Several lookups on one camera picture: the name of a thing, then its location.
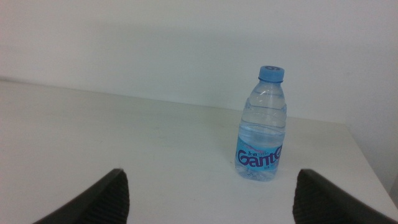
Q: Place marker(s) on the clear water bottle blue cap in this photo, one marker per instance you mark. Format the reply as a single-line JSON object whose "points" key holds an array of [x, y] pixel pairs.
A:
{"points": [[261, 124]]}

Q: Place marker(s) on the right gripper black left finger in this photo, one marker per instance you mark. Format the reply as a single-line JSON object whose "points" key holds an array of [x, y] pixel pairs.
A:
{"points": [[105, 202]]}

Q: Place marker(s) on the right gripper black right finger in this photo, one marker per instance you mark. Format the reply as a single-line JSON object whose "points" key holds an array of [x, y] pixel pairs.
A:
{"points": [[320, 202]]}

